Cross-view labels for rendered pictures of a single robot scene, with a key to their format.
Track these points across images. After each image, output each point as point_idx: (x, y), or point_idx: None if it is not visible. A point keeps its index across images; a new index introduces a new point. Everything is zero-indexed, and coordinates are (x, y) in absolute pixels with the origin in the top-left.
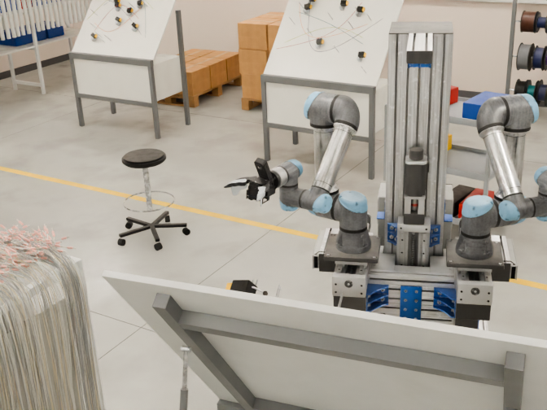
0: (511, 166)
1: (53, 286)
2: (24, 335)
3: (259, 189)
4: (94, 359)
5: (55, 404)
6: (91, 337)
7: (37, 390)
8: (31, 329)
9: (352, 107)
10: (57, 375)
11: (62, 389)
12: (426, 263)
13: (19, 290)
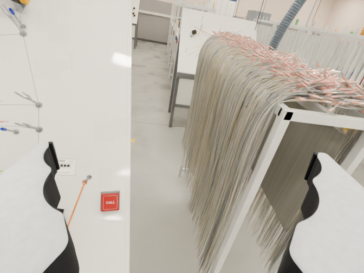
0: None
1: (259, 101)
2: (231, 102)
3: (43, 202)
4: (241, 203)
5: (224, 179)
6: (249, 186)
7: (219, 143)
8: (234, 105)
9: None
10: (225, 156)
11: (228, 179)
12: None
13: (259, 84)
